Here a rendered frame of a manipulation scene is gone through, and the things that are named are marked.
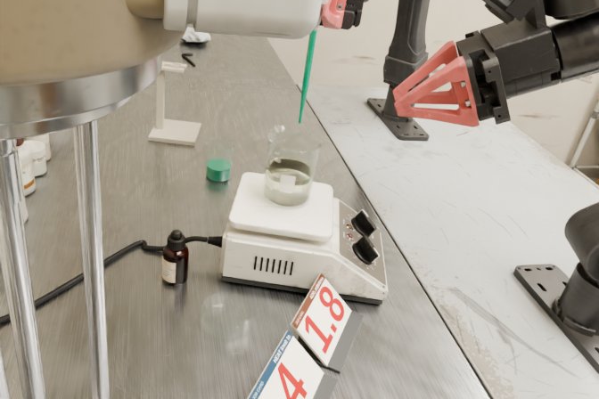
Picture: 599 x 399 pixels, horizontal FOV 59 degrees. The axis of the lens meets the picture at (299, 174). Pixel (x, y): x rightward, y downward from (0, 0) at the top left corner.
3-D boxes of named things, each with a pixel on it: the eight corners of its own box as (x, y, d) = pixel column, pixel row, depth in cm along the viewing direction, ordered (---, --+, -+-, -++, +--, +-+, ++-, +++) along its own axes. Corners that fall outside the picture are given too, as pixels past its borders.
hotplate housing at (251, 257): (376, 244, 75) (389, 196, 71) (383, 309, 64) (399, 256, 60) (220, 220, 75) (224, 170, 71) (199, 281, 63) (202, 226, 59)
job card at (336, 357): (363, 318, 62) (370, 290, 60) (340, 374, 54) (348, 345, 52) (314, 299, 63) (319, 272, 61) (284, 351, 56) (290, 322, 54)
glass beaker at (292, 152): (321, 207, 66) (333, 145, 62) (279, 219, 62) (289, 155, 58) (288, 179, 70) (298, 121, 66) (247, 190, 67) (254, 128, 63)
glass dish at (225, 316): (203, 346, 55) (204, 330, 54) (196, 308, 59) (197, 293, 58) (255, 339, 57) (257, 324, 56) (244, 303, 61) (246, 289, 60)
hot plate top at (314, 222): (333, 191, 70) (334, 185, 70) (331, 246, 60) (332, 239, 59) (243, 176, 70) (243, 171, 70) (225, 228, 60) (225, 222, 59)
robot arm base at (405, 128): (408, 103, 103) (440, 105, 105) (373, 69, 120) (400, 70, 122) (398, 140, 107) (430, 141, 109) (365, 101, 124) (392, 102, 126)
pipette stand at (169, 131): (201, 126, 100) (205, 61, 93) (194, 146, 93) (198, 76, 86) (158, 121, 99) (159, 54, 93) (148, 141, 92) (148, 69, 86)
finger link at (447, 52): (386, 84, 51) (486, 52, 49) (384, 61, 57) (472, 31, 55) (406, 144, 54) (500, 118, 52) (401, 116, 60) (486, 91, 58)
